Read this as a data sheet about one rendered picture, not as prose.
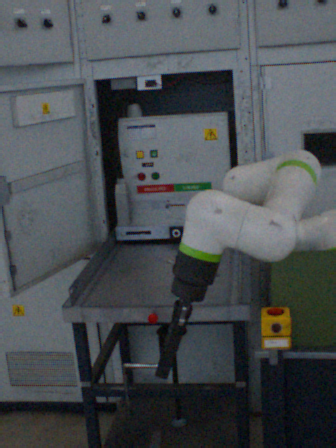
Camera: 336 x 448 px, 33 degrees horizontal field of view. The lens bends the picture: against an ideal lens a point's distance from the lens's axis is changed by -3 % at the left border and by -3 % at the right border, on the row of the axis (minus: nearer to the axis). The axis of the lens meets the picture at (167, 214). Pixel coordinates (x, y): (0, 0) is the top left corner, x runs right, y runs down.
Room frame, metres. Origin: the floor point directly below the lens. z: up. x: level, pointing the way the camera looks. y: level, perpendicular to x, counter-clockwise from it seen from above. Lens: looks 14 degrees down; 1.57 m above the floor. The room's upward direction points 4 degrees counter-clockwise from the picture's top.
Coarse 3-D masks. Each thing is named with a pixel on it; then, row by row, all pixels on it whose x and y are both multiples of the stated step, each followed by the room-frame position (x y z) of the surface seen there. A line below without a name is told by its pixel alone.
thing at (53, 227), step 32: (0, 96) 2.02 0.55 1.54; (32, 96) 2.13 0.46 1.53; (64, 96) 2.31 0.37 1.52; (0, 128) 2.00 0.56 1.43; (32, 128) 2.16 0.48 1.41; (64, 128) 2.33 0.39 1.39; (0, 160) 1.98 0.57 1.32; (32, 160) 2.14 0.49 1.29; (64, 160) 2.31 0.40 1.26; (0, 192) 1.93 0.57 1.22; (32, 192) 2.12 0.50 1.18; (64, 192) 2.29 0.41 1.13; (0, 224) 1.91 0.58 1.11; (32, 224) 2.10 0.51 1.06; (64, 224) 2.27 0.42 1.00; (0, 256) 1.91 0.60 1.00; (32, 256) 2.07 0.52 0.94; (64, 256) 2.25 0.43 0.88
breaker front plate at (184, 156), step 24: (120, 120) 2.47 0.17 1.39; (144, 120) 2.46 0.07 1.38; (168, 120) 2.44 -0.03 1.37; (192, 120) 2.43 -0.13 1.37; (216, 120) 2.42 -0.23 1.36; (120, 144) 2.48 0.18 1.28; (144, 144) 2.46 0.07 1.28; (168, 144) 2.45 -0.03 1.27; (192, 144) 2.43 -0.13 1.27; (216, 144) 2.42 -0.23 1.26; (144, 168) 2.46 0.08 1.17; (168, 168) 2.45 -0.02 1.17; (192, 168) 2.43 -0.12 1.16; (216, 168) 2.42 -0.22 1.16; (168, 192) 2.45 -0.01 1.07; (192, 192) 2.43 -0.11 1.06; (144, 216) 2.46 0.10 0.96; (168, 216) 2.45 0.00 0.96
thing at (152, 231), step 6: (120, 228) 2.47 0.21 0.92; (126, 228) 2.46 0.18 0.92; (132, 228) 2.46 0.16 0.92; (138, 228) 2.46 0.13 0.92; (144, 228) 2.45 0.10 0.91; (150, 228) 2.45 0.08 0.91; (156, 228) 2.44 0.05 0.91; (162, 228) 2.44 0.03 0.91; (168, 228) 2.44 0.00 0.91; (120, 234) 2.47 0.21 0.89; (126, 234) 2.47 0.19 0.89; (132, 234) 2.46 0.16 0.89; (138, 234) 2.46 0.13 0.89; (150, 234) 2.45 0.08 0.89; (156, 234) 2.45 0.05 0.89; (162, 234) 2.44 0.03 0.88; (168, 234) 2.44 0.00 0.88
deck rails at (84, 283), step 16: (112, 240) 2.42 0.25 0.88; (96, 256) 2.14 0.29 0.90; (112, 256) 2.29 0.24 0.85; (240, 256) 1.96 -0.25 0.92; (80, 272) 1.92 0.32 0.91; (96, 272) 2.10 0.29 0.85; (240, 272) 1.80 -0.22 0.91; (80, 288) 1.89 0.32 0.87; (240, 288) 1.69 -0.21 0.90; (80, 304) 1.78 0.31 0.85
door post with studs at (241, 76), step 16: (240, 0) 2.36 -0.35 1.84; (240, 16) 2.36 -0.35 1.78; (240, 32) 2.36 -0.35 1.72; (240, 48) 2.36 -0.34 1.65; (240, 64) 2.36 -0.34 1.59; (240, 80) 2.36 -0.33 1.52; (240, 96) 2.36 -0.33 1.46; (240, 112) 2.36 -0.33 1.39; (240, 128) 2.36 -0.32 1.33; (240, 144) 2.36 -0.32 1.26; (240, 160) 2.37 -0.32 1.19; (256, 272) 2.35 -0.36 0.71; (256, 288) 2.35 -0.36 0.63; (256, 304) 2.35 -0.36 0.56; (256, 320) 2.35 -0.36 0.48; (256, 336) 2.36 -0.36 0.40; (256, 368) 2.36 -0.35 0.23; (256, 384) 2.36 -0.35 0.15; (256, 400) 2.36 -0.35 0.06
